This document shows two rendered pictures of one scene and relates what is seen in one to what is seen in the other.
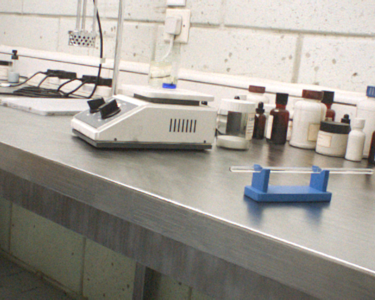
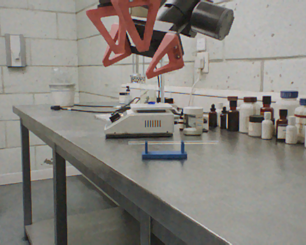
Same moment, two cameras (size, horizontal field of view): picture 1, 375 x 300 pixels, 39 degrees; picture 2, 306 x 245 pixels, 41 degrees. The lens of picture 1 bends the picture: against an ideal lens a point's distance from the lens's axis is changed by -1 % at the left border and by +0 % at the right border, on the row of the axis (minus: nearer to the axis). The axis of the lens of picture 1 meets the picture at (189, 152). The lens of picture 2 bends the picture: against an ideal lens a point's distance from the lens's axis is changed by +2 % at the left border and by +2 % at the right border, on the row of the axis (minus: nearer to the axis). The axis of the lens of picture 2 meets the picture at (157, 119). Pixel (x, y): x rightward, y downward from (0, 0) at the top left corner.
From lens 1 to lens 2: 0.50 m
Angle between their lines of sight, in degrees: 24
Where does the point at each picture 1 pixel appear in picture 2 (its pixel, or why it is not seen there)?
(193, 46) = (211, 74)
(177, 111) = (148, 116)
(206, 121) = (167, 120)
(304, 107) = (242, 108)
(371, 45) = (299, 62)
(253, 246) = (113, 176)
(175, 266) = (111, 191)
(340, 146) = (259, 130)
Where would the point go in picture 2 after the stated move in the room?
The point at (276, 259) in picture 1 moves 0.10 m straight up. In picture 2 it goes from (118, 181) to (117, 129)
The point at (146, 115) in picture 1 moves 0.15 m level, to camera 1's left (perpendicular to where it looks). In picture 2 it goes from (130, 119) to (85, 117)
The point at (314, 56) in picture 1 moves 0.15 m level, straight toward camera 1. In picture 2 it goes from (269, 73) to (252, 74)
